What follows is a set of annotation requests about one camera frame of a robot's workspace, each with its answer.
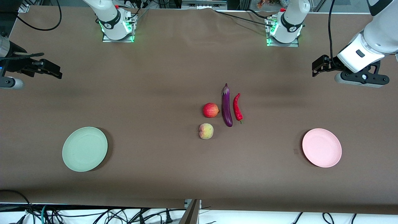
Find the aluminium profile post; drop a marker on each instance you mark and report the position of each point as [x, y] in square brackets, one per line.
[190, 214]

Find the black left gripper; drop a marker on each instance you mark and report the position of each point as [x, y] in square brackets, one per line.
[330, 63]

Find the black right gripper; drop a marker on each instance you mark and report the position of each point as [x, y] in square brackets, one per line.
[19, 64]

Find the aluminium frame corner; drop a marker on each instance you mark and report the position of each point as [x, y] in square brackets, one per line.
[23, 8]

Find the purple eggplant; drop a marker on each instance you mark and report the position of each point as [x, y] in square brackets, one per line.
[227, 109]

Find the colourful background object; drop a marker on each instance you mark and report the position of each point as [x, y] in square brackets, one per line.
[267, 3]

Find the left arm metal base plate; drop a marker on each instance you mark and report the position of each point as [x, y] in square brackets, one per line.
[295, 44]

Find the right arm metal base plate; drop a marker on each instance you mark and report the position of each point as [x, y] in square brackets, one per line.
[105, 39]

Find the red pomegranate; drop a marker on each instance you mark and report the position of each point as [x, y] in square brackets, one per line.
[210, 110]

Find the red chili pepper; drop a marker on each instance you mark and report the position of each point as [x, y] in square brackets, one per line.
[237, 109]

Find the pink plate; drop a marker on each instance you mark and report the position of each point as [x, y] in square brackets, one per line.
[321, 148]

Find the yellow pink peach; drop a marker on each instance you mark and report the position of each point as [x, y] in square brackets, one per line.
[206, 131]

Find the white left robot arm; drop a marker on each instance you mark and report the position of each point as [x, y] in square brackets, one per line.
[379, 37]

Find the brown table cloth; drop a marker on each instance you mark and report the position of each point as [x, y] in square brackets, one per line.
[155, 174]

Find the black power plug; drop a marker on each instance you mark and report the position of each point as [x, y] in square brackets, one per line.
[168, 217]

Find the light green plate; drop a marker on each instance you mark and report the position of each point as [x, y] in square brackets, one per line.
[84, 149]

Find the grey metal rack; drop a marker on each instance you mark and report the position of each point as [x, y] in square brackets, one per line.
[203, 3]

